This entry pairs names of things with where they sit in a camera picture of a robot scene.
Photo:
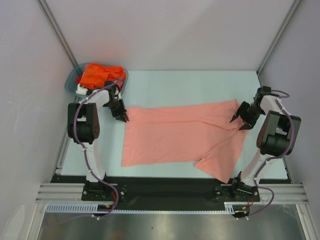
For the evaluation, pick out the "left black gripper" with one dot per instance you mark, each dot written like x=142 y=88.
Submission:
x=122 y=110

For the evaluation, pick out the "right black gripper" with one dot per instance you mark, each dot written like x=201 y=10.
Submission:
x=249 y=123

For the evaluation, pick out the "salmon pink t shirt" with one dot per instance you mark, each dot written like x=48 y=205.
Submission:
x=204 y=134

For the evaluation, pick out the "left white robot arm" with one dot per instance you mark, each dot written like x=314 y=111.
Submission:
x=83 y=126

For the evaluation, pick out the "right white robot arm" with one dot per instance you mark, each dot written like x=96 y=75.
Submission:
x=276 y=137

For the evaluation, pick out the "white t shirt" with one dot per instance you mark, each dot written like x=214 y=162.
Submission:
x=80 y=90

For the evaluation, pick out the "orange t shirt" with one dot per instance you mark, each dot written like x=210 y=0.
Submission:
x=95 y=75

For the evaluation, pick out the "blue plastic laundry basket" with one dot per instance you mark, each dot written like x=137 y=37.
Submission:
x=71 y=85

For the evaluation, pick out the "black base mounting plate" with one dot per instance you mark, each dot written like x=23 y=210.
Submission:
x=169 y=194

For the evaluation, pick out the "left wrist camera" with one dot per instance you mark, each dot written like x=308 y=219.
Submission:
x=110 y=86

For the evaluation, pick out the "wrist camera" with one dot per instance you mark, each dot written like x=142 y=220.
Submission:
x=110 y=86
x=261 y=92

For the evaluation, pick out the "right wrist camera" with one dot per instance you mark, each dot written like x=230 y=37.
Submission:
x=261 y=92

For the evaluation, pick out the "blue slotted cable duct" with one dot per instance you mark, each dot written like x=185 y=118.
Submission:
x=83 y=208

